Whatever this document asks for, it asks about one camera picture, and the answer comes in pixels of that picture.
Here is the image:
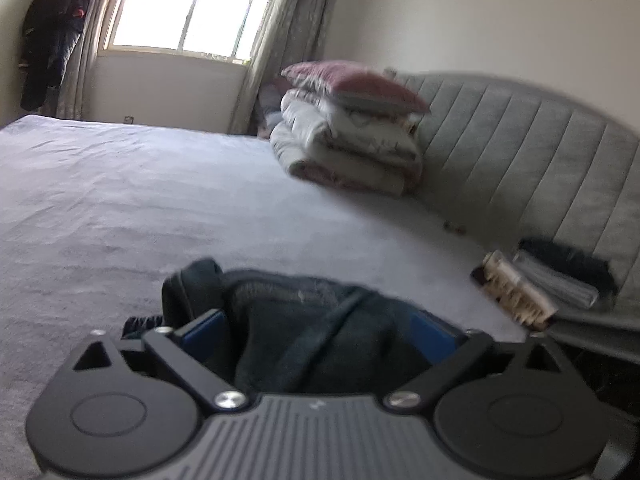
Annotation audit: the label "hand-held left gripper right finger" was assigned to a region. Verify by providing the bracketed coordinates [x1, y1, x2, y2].
[384, 312, 568, 413]

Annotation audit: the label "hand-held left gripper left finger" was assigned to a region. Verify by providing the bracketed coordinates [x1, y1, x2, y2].
[70, 309, 250, 413]

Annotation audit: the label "dark blue jeans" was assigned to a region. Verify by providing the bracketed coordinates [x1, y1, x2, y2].
[121, 257, 468, 396]

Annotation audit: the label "bed with grey sheet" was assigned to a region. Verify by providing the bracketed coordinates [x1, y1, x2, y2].
[0, 114, 556, 480]

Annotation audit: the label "pale folded cloth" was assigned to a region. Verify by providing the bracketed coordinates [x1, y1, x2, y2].
[512, 251, 600, 310]

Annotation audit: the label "grey padded headboard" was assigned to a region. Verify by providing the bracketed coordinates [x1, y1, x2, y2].
[395, 72, 640, 311]

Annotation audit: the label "folded floral quilt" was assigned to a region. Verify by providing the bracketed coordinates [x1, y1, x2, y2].
[270, 89, 426, 196]

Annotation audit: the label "grey cloth pile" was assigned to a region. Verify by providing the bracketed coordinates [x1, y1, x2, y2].
[256, 80, 287, 138]

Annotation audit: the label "pink pillow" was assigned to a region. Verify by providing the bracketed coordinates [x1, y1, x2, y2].
[281, 60, 432, 115]

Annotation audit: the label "grey patterned curtain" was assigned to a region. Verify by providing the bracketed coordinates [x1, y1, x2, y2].
[230, 0, 336, 136]
[55, 0, 136, 120]

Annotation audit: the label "dark hanging coat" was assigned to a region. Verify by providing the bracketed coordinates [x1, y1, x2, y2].
[20, 0, 96, 111]

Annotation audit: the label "window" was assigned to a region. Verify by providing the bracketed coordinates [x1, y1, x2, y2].
[102, 0, 283, 63]

